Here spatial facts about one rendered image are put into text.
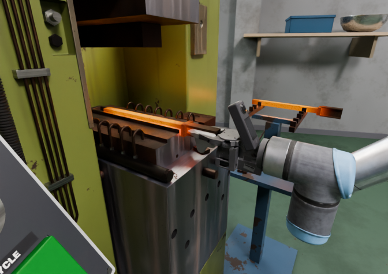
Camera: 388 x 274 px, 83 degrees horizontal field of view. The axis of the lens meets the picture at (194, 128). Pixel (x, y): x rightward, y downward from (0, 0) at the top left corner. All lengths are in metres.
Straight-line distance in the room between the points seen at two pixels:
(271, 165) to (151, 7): 0.40
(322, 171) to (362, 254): 1.43
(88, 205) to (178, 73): 0.54
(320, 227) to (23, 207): 0.51
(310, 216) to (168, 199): 0.30
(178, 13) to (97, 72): 0.52
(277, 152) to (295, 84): 2.99
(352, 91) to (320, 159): 3.23
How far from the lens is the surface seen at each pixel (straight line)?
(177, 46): 0.87
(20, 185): 0.27
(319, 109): 1.13
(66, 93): 0.54
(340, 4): 3.55
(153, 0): 0.51
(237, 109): 0.50
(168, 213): 0.56
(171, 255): 0.66
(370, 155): 0.63
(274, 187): 0.98
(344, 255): 1.82
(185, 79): 0.86
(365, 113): 3.84
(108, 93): 1.02
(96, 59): 0.99
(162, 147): 0.55
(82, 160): 0.59
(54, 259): 0.27
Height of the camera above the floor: 1.21
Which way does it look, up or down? 20 degrees down
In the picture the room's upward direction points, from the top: straight up
